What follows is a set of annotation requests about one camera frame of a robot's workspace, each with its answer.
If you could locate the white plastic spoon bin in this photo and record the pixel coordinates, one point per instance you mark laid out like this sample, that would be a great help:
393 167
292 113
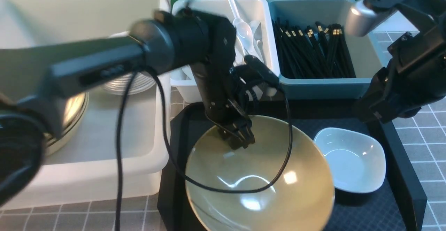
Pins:
187 88

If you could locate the small white sauce dish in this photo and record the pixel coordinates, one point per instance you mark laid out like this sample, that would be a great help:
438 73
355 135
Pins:
357 161

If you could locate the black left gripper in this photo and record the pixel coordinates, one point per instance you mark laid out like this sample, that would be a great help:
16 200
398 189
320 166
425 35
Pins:
221 85

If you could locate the black plastic serving tray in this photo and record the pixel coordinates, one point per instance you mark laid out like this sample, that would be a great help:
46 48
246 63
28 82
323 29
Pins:
399 205

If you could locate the stack of yellow bowls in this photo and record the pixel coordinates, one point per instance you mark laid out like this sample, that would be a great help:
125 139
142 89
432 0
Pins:
74 113

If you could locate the yellow noodle bowl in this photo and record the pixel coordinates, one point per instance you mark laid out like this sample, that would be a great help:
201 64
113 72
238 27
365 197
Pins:
301 199

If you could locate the large white plastic tub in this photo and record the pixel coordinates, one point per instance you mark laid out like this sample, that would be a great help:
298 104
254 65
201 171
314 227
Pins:
84 169

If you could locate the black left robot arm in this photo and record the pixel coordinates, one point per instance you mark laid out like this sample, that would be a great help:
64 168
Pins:
36 82

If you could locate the pile of black chopsticks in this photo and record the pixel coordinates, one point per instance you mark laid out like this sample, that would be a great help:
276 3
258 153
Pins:
319 52

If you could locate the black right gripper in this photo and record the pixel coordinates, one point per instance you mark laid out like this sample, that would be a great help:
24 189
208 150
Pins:
414 76

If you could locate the teal plastic chopstick bin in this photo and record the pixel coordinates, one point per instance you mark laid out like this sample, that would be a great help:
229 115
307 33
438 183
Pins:
366 54

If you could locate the white ceramic soup spoon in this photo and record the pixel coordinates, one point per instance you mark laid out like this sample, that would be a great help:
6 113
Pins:
246 30

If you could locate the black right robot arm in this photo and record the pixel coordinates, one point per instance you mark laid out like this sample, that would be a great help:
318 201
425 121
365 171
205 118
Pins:
415 76

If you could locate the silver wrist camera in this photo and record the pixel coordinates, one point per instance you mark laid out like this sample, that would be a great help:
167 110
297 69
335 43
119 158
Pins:
366 15

